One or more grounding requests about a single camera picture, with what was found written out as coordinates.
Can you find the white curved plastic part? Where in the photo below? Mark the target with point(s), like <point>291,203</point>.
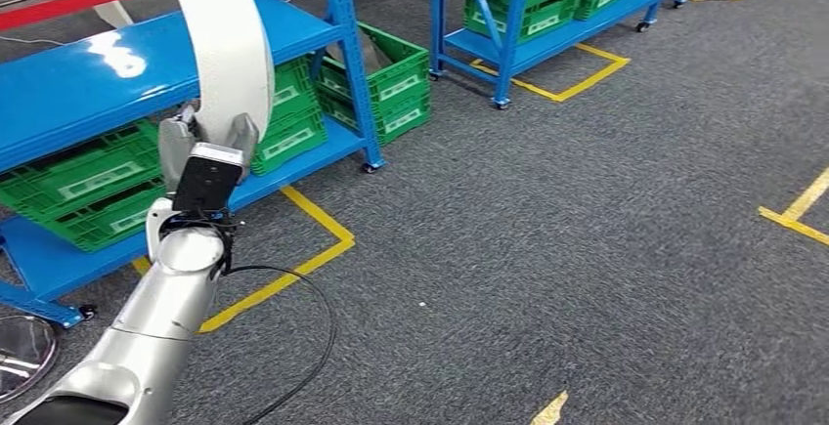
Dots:
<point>233,53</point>

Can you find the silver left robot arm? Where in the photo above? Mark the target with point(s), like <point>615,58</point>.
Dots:
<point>168,305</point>

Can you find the green open plastic crate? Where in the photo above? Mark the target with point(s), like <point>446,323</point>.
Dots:
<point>401,79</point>

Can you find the chrome round stanchion base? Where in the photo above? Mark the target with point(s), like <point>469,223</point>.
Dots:
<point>26,357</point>

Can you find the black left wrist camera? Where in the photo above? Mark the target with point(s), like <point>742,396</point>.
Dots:
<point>207,182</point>

